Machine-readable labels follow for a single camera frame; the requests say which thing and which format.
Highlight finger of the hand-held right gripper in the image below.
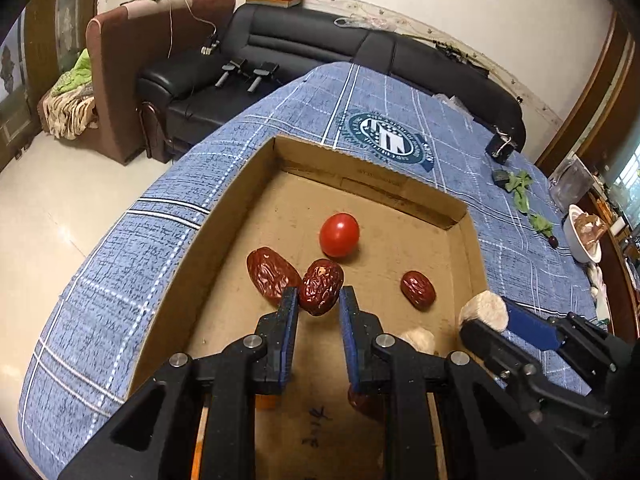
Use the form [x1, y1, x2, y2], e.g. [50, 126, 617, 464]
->
[501, 296, 637, 392]
[460, 320, 609, 422]

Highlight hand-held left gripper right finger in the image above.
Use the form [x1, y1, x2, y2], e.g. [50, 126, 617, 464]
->
[338, 286, 591, 480]

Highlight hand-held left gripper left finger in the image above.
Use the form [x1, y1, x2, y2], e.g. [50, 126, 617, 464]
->
[57, 286, 301, 480]

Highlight red date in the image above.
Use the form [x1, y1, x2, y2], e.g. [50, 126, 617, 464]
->
[400, 270, 437, 309]
[298, 258, 345, 317]
[246, 246, 303, 306]

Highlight red tomato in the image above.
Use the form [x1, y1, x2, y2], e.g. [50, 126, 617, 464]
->
[319, 212, 361, 259]

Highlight cardboard box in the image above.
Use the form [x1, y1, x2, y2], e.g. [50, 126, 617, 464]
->
[125, 134, 488, 480]

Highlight white work glove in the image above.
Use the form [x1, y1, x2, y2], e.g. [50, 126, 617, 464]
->
[585, 262, 612, 323]

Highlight white bowl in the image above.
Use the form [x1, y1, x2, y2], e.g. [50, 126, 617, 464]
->
[562, 204, 603, 263]

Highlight wooden cabinet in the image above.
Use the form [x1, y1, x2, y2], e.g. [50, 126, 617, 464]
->
[590, 190, 640, 331]

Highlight brown husk pieces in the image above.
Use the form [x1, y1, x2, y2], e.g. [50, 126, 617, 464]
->
[572, 212, 608, 251]

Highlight green leafy vegetable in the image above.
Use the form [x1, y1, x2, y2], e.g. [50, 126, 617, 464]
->
[504, 170, 555, 236]

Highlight blue plaid tablecloth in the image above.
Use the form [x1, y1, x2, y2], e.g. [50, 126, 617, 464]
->
[17, 61, 608, 480]

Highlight clear plastic container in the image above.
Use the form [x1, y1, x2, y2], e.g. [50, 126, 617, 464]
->
[547, 156, 596, 206]

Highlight black box device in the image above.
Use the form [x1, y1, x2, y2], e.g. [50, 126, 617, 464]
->
[485, 130, 518, 163]

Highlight black hand-held device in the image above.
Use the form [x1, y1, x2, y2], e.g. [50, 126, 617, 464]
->
[247, 61, 280, 93]
[215, 58, 247, 88]

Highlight black leather sofa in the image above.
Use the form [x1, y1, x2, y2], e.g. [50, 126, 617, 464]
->
[137, 2, 527, 163]

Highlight beige blanket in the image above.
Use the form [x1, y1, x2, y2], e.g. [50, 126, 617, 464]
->
[39, 92, 101, 141]

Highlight brown armchair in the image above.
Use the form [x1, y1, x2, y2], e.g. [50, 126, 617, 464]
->
[37, 0, 236, 163]

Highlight green cloth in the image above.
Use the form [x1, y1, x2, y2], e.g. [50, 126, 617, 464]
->
[51, 49, 93, 96]

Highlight white cable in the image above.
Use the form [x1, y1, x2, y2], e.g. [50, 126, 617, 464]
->
[165, 0, 221, 58]

